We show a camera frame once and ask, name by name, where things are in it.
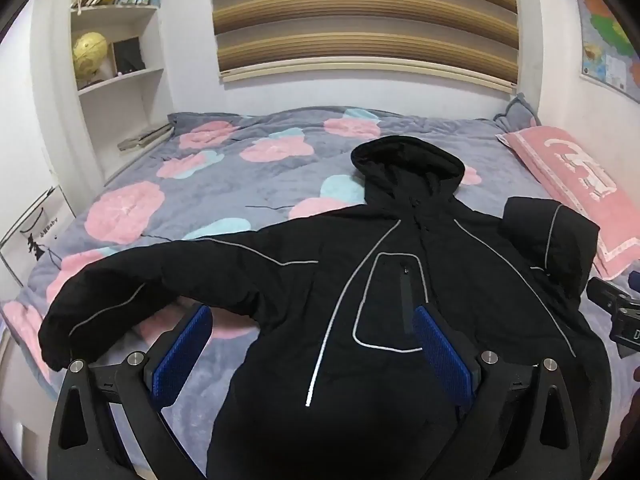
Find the striped window blind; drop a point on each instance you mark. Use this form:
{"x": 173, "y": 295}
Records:
{"x": 350, "y": 20}

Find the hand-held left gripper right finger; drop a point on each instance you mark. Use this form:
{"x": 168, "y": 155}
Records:
{"x": 442, "y": 355}

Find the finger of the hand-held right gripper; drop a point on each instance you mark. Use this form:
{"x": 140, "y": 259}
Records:
{"x": 605, "y": 294}

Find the grey pillow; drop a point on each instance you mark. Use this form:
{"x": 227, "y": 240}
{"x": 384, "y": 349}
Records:
{"x": 520, "y": 112}

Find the black hooded jacket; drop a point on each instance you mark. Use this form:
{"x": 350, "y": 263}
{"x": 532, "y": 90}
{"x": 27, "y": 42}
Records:
{"x": 300, "y": 310}

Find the white corner bookshelf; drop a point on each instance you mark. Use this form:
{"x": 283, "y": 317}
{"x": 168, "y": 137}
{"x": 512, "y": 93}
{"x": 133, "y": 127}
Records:
{"x": 135, "y": 95}

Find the pink pillow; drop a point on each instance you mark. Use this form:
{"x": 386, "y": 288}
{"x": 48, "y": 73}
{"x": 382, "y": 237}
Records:
{"x": 575, "y": 170}

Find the grey floral blanket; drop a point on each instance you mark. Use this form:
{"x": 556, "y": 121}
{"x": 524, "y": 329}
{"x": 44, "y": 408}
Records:
{"x": 225, "y": 175}

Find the white paper bag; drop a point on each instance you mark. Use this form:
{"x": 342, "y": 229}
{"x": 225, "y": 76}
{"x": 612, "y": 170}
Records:
{"x": 35, "y": 230}

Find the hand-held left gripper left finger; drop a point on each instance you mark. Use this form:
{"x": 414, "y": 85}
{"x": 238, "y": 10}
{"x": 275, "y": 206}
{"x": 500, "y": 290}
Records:
{"x": 182, "y": 355}

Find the colourful wall map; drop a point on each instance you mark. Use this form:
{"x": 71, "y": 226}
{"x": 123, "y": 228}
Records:
{"x": 607, "y": 35}

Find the black picture frame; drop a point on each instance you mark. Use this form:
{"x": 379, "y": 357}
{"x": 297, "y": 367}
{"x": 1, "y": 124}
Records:
{"x": 127, "y": 56}

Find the golden globe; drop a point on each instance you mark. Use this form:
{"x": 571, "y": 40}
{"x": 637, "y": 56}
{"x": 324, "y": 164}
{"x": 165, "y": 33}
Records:
{"x": 90, "y": 52}

